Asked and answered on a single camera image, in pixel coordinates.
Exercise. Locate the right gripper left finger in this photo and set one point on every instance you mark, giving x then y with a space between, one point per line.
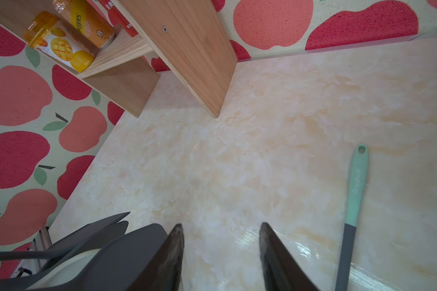
164 271

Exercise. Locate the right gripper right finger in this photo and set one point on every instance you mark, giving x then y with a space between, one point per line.
280 270

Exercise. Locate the grey slotted turner mint handle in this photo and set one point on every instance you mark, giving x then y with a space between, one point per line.
116 266

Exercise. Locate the grey spatula mint handle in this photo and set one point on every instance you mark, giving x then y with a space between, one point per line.
357 182

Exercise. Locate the white utensil rack stand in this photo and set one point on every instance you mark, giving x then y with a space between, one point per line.
65 272

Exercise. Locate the wooden two-tier shelf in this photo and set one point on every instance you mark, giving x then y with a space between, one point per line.
187 36

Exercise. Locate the red cola can front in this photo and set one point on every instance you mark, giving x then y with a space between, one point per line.
115 15

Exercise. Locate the yellow mango cup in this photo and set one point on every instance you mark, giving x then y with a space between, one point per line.
48 34

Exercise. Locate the grey spoon dark handle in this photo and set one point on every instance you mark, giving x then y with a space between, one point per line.
95 241

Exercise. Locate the left aluminium frame post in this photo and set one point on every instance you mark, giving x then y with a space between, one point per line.
27 267

